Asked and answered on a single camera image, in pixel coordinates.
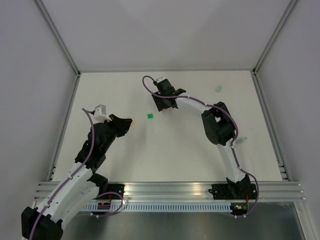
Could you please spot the right aluminium frame post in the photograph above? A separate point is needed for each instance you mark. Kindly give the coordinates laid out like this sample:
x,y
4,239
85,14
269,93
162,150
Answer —
x,y
257,82

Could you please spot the black mounting plate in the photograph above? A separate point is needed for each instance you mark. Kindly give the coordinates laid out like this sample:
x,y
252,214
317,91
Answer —
x,y
116,190
225,191

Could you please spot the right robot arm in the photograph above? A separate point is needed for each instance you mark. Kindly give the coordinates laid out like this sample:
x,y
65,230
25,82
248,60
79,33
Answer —
x,y
219,127

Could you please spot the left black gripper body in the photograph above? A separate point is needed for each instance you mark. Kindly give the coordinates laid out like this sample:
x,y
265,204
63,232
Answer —
x,y
115,127

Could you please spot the white slotted cable duct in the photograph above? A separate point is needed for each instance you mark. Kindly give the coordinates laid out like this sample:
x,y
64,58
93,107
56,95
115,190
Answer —
x,y
158,207

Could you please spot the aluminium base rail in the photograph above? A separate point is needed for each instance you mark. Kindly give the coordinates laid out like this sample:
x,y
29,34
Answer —
x,y
269,191

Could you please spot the light green pen cap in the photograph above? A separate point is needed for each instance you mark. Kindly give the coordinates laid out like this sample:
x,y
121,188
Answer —
x,y
218,88

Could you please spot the aluminium frame post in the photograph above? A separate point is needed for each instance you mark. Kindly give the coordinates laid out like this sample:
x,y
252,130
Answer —
x,y
257,82
42,9

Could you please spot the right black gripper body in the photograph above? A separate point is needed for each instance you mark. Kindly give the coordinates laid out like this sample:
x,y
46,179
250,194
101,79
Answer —
x,y
158,99

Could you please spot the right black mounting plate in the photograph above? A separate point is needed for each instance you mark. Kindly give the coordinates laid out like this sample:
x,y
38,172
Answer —
x,y
225,191

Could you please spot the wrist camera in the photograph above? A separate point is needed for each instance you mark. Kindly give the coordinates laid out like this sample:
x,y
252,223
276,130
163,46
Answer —
x,y
100,114
158,80

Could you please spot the left aluminium frame post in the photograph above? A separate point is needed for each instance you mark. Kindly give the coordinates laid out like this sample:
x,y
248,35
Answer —
x,y
42,9

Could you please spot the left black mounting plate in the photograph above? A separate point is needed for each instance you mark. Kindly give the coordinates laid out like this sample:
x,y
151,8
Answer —
x,y
116,190

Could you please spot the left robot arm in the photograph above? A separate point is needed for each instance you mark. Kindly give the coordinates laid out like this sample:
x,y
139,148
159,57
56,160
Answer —
x,y
48,220

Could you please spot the light green highlighter pen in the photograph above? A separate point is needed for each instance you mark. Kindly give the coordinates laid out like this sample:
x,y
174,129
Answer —
x,y
240,140

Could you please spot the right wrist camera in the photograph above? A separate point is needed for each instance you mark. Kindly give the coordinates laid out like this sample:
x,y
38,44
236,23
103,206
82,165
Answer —
x,y
158,80

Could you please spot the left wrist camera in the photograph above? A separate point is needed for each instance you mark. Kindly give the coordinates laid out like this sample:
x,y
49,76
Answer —
x,y
100,114

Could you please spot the bright green pen cap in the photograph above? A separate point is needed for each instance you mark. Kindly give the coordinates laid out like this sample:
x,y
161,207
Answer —
x,y
150,115

